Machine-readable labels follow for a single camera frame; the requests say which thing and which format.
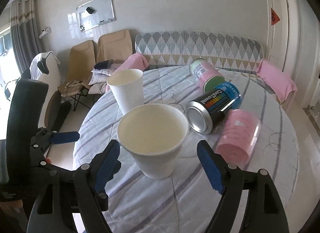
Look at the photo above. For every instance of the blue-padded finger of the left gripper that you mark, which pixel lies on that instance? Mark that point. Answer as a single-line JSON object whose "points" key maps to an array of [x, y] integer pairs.
{"points": [[47, 138]]}

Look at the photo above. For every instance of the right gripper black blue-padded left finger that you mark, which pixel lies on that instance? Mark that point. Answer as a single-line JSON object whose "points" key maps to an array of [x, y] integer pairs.
{"points": [[90, 180]]}

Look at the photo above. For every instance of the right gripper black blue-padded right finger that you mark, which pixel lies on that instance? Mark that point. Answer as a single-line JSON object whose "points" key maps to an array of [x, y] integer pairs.
{"points": [[264, 211]]}

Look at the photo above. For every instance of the near white paper cup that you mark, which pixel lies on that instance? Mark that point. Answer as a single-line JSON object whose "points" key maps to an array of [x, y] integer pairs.
{"points": [[154, 134]]}

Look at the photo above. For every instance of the white paper cup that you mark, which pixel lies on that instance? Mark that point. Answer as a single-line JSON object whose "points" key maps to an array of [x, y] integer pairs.
{"points": [[154, 134], [127, 88]]}

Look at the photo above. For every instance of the far white paper cup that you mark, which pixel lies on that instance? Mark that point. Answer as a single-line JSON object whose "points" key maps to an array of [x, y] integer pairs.
{"points": [[127, 88]]}

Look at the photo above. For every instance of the white-draped chair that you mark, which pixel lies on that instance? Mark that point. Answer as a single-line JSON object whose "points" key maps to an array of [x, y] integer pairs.
{"points": [[44, 68]]}

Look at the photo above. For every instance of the pile of folded cushions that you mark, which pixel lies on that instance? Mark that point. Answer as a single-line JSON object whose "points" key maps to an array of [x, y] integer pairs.
{"points": [[100, 74]]}

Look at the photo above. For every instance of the pink clear-wrapped roll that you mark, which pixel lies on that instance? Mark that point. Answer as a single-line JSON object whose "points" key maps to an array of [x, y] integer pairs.
{"points": [[239, 136]]}

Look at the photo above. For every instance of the left tan folding chair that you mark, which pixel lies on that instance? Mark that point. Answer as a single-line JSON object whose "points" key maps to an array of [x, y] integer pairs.
{"points": [[81, 63]]}

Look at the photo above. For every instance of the tan folding chair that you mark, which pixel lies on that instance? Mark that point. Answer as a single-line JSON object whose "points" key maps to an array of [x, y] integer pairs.
{"points": [[116, 46], [81, 63]]}

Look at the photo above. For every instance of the grey curtain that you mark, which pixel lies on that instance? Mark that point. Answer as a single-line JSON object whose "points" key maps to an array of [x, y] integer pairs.
{"points": [[24, 33]]}

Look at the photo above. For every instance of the right tan folding chair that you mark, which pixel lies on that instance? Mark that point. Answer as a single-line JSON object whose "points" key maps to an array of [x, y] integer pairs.
{"points": [[116, 46]]}

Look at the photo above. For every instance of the black cool towel can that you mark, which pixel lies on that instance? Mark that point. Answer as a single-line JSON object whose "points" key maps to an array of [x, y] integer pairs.
{"points": [[208, 110]]}

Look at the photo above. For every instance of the left pink towel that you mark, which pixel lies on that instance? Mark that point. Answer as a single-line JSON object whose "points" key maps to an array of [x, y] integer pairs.
{"points": [[135, 62]]}

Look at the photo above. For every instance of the pink towel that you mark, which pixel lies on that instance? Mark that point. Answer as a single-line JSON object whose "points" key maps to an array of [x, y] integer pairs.
{"points": [[284, 88], [135, 62]]}

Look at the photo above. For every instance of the blue can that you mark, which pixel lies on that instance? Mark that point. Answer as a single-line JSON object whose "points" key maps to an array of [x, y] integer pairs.
{"points": [[233, 93]]}

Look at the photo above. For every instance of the right pink towel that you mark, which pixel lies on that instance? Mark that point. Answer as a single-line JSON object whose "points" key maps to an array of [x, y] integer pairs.
{"points": [[284, 88]]}

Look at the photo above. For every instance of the pink green-lidded canister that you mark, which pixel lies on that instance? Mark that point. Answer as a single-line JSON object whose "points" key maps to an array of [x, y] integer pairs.
{"points": [[206, 76]]}

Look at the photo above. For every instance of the diamond-pattern sofa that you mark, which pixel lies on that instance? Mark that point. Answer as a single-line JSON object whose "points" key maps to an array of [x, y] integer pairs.
{"points": [[222, 51]]}

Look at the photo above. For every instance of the white door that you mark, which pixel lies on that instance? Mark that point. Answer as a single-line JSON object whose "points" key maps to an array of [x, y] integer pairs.
{"points": [[279, 34]]}

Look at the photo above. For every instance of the orange diamond door sign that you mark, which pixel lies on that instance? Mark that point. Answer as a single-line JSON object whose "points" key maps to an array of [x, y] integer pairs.
{"points": [[274, 17]]}

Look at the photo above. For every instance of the white wall whiteboard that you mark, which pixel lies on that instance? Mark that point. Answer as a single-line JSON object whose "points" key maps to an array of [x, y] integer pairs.
{"points": [[95, 13]]}

